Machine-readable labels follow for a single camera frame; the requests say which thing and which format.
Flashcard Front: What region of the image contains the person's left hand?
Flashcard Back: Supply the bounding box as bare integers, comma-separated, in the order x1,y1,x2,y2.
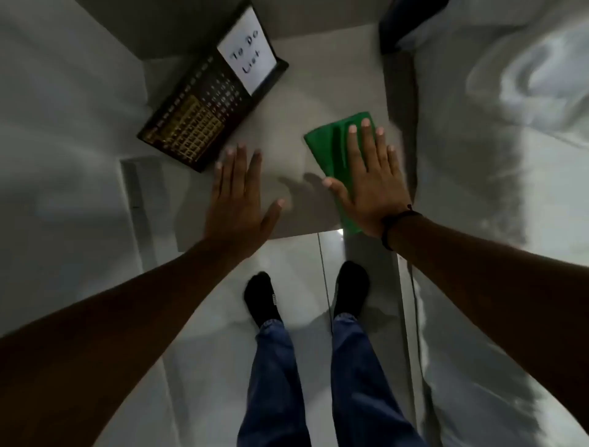
204,143,286,259

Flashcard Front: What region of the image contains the person's left jeans leg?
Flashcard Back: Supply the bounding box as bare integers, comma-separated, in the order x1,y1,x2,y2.
236,317,312,447

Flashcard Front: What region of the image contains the person's left black sock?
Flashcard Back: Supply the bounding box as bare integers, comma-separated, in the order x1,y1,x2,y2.
243,271,283,329

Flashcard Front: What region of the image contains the black wristband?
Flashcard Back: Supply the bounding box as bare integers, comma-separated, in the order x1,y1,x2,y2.
380,204,422,252

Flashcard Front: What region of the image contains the white bed sheet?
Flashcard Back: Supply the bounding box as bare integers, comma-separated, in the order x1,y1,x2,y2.
395,0,589,447

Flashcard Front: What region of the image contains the person's right jeans leg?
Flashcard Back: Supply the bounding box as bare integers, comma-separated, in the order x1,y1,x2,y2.
330,313,429,447

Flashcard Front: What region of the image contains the person's black sock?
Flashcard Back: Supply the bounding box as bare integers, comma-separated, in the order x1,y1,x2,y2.
331,260,372,321
243,271,283,329

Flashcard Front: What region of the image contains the person's right hand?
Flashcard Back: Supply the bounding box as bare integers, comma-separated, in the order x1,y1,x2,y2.
322,118,413,238

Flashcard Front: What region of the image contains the person's left forearm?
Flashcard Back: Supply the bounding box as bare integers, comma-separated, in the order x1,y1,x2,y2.
0,241,253,447

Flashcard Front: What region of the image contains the white handwritten note paper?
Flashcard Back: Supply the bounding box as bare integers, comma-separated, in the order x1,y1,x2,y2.
216,7,277,96

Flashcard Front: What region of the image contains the dark brown desk calendar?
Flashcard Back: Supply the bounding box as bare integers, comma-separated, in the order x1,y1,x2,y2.
137,0,290,174

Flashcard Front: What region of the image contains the thin dark cable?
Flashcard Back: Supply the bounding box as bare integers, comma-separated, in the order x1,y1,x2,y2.
409,269,429,415

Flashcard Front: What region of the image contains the person's right forearm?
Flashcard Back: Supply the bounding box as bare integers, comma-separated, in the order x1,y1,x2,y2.
388,212,589,418

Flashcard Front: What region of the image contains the person's jeans leg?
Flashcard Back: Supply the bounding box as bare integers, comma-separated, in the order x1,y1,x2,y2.
236,317,312,447
330,313,429,447

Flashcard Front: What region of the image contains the green microfiber cloth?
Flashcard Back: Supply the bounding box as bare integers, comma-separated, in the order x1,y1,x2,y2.
303,112,385,236

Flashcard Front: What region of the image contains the person's right black sock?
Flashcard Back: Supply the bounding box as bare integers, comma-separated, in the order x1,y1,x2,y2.
331,260,372,321

